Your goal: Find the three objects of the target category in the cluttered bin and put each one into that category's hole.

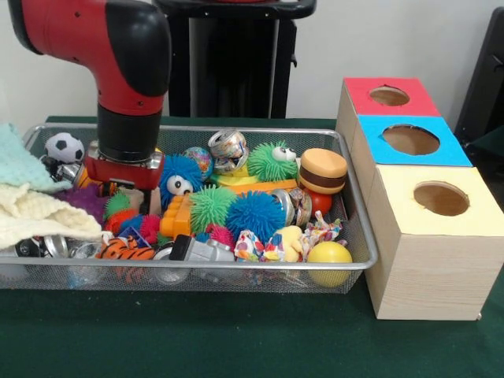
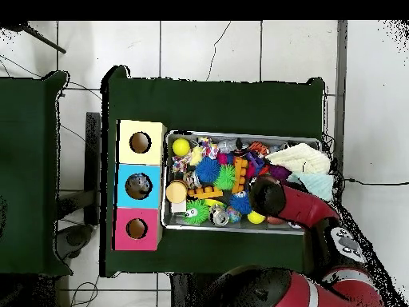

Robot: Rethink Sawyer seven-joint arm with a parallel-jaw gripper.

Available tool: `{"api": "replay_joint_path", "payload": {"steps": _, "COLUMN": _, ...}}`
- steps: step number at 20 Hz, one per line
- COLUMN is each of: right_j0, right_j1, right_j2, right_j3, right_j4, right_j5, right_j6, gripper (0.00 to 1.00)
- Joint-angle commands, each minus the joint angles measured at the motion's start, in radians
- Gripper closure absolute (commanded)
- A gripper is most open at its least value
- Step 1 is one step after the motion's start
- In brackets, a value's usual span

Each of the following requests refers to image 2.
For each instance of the wooden box with three holes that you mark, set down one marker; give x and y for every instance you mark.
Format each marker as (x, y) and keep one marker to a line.
(150, 198)

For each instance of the small yellow ball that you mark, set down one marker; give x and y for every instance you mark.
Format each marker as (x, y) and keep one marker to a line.
(255, 218)

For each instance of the toy burger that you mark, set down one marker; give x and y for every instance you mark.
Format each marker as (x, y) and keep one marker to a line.
(176, 192)

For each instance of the green spiky ball with eyes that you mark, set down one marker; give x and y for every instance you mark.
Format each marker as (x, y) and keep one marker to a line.
(198, 211)

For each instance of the plain blue spiky ball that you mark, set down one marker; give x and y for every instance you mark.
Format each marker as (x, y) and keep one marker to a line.
(207, 169)

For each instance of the dark green table cloth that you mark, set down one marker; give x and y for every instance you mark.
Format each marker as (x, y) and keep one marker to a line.
(223, 108)

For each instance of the orange toy block with holes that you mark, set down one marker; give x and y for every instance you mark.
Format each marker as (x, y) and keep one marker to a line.
(206, 192)

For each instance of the clear plastic bottle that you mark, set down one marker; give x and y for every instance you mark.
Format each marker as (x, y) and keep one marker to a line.
(139, 185)

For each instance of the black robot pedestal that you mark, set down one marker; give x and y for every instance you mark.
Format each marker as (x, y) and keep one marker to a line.
(188, 291)

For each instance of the plain green spiky ball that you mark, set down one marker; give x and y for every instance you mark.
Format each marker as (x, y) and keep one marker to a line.
(225, 177)

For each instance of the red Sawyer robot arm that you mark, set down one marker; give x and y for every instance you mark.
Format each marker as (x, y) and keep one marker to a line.
(303, 208)

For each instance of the black tripod leg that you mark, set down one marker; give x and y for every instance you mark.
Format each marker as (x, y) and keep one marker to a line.
(44, 41)

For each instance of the cream waffle cloth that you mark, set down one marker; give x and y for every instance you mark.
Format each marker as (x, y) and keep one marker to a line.
(300, 158)

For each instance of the blue spiky ball with eyes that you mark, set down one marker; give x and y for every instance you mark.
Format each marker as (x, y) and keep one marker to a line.
(239, 203)

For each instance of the large yellow ball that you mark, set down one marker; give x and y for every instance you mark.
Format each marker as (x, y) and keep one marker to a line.
(181, 147)

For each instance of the neighbouring green covered table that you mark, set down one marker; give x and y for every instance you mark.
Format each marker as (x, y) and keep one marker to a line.
(25, 160)

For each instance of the light blue waffle cloth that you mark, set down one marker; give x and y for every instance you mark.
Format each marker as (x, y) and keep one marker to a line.
(316, 185)

